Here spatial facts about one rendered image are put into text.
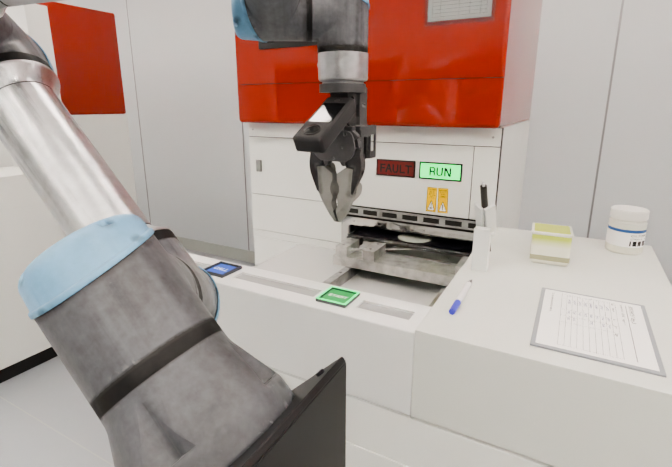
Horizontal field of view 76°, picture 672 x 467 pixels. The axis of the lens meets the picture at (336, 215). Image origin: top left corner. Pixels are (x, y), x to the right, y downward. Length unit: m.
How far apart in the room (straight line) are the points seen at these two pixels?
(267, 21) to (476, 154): 0.72
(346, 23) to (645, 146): 2.19
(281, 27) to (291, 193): 0.87
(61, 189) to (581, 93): 2.43
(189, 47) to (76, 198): 3.33
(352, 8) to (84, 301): 0.49
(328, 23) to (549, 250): 0.61
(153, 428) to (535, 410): 0.47
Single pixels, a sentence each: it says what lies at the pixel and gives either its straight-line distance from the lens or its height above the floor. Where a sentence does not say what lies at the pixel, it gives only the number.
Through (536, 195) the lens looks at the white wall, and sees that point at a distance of 2.70.
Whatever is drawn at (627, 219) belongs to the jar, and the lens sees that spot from 1.10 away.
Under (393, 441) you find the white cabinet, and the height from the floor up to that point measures 0.76.
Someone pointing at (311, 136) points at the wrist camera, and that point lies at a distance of 0.59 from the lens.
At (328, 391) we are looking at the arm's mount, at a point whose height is 1.04.
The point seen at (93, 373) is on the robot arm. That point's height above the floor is 1.08.
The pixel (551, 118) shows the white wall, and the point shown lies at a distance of 2.66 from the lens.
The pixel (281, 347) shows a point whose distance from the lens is 0.79.
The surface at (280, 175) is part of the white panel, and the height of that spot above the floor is 1.05.
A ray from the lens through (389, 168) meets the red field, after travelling 1.27.
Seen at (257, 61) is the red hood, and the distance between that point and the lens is 1.43.
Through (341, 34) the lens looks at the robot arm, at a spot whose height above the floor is 1.37.
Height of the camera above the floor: 1.28
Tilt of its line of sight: 14 degrees down
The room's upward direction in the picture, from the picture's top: straight up
